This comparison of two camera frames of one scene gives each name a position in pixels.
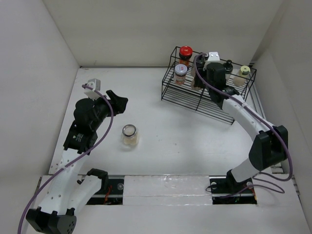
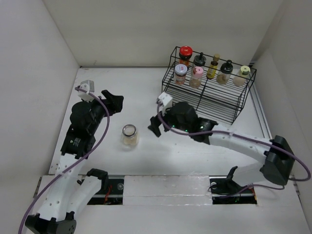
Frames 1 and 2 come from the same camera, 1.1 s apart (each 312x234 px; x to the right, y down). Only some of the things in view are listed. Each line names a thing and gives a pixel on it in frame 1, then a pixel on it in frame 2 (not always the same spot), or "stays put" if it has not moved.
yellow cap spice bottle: x=244 y=72 stays put
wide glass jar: x=129 y=135 stays put
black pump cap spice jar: x=228 y=67 stays put
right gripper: x=202 y=70 -> x=157 y=120
